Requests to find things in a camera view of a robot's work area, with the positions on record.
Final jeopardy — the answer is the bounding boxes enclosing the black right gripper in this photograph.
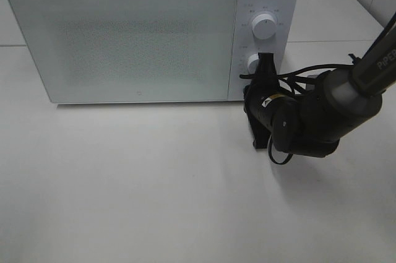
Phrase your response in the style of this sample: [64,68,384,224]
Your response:
[243,53,299,151]

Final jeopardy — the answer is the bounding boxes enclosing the white timer knob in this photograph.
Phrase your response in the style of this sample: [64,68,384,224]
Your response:
[246,53,260,74]

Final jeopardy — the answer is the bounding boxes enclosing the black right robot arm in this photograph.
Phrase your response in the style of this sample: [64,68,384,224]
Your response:
[243,19,395,160]

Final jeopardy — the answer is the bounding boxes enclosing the upper white power knob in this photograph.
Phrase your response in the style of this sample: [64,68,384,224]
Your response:
[251,12,277,40]

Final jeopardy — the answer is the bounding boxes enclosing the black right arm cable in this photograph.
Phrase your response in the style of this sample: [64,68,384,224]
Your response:
[239,54,359,165]

